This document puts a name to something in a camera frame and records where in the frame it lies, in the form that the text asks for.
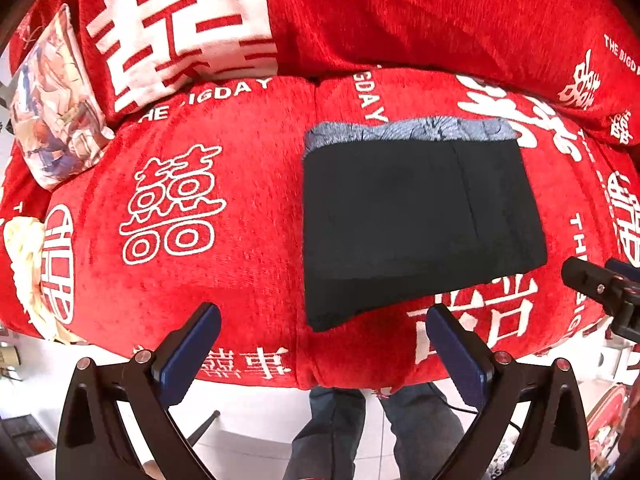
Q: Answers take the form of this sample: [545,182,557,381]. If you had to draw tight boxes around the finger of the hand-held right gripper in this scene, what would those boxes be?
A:
[560,255,640,311]

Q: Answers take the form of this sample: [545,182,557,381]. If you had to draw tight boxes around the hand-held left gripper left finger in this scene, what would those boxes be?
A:
[55,302,222,480]

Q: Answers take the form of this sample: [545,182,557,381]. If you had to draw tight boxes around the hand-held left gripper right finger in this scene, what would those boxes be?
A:
[426,303,592,480]

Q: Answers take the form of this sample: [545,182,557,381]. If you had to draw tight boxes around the black pants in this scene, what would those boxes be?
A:
[301,116,549,332]

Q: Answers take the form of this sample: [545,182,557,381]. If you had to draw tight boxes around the person's right leg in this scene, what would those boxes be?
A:
[377,382,470,480]

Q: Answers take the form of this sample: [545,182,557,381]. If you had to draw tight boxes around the person's leg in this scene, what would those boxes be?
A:
[281,386,367,480]
[377,382,470,480]

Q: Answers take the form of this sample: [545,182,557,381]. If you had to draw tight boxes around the red printed sofa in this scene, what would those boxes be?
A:
[0,0,640,392]

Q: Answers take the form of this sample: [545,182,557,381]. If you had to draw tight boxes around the red round box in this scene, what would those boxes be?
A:
[586,384,632,467]

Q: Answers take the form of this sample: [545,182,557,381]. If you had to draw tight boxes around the person's left leg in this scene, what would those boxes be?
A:
[281,386,367,480]

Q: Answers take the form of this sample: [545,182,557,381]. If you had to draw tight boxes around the cream plush pillow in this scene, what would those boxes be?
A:
[2,216,76,345]

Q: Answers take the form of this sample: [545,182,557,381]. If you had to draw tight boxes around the picture print cushion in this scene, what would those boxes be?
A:
[8,4,116,192]

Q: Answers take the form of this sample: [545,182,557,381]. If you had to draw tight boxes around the black cable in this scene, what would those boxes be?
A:
[425,382,482,417]

